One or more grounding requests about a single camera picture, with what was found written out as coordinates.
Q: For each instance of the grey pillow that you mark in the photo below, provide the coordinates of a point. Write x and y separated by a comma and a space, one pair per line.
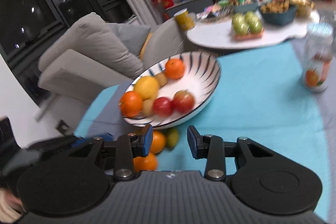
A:
131, 37

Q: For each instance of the green apple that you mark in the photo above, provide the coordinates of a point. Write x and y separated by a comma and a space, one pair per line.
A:
251, 16
256, 26
241, 28
237, 18

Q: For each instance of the dark wall socket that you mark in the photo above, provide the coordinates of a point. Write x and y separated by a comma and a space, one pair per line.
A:
64, 127

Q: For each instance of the small green fruit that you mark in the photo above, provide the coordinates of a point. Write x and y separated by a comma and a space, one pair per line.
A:
172, 138

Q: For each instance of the person's left hand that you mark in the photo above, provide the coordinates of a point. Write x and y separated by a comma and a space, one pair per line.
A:
9, 201

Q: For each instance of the teal snack basket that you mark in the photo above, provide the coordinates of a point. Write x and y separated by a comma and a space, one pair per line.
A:
244, 6

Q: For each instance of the brown kiwi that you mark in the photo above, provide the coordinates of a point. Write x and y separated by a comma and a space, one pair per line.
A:
147, 106
161, 78

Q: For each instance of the white striped bowl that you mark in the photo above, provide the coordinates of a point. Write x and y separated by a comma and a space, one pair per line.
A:
199, 77

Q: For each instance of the dark teal bowl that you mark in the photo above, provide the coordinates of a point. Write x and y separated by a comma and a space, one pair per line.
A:
278, 18

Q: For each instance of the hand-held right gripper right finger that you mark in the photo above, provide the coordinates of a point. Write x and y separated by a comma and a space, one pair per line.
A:
193, 142

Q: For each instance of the glass jar with orange label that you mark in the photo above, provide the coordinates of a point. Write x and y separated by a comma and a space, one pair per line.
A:
316, 64

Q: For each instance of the large yellow citrus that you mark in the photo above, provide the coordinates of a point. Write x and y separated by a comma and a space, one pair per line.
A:
146, 87

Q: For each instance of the orange fruit tray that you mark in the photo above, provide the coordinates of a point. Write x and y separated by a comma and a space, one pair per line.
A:
246, 37

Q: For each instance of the glass snack plate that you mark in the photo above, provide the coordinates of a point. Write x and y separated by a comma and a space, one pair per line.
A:
214, 14

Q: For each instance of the yellow cushion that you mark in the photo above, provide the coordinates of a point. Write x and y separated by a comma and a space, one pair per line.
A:
145, 45

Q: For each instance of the blue grey printed tablecloth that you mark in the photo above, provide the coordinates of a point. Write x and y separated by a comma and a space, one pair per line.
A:
249, 108

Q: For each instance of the pile of longans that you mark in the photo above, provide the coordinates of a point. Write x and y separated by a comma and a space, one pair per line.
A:
274, 6

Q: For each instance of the white round coffee table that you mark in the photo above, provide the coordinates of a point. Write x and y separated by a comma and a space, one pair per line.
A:
210, 37

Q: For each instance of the red apple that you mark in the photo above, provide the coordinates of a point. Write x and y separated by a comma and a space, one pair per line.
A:
162, 106
183, 101

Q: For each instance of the beige sofa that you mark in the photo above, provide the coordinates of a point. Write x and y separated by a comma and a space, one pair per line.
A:
86, 50

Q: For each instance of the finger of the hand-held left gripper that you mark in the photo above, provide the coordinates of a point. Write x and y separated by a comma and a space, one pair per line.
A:
78, 142

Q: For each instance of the orange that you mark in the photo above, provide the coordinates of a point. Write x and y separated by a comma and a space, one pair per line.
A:
131, 104
145, 162
158, 141
174, 68

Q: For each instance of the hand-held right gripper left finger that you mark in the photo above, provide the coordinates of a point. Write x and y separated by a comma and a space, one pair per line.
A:
146, 141

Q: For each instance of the bunch of bananas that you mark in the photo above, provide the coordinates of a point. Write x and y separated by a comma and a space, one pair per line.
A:
302, 3

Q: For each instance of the yellow can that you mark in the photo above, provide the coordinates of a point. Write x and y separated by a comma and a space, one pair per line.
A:
185, 19

